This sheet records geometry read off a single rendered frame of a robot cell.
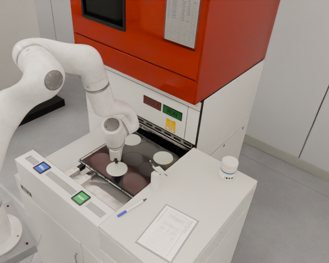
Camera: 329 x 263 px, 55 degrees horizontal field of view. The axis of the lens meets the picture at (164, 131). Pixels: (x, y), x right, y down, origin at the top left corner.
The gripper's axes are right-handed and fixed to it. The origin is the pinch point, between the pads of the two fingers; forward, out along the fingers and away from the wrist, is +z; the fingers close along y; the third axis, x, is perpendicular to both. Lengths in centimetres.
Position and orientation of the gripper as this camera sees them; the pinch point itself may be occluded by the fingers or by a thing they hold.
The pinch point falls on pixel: (118, 156)
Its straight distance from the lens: 153.7
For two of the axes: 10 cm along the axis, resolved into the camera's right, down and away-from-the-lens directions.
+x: 10.0, 0.7, 0.1
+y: -0.6, 8.8, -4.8
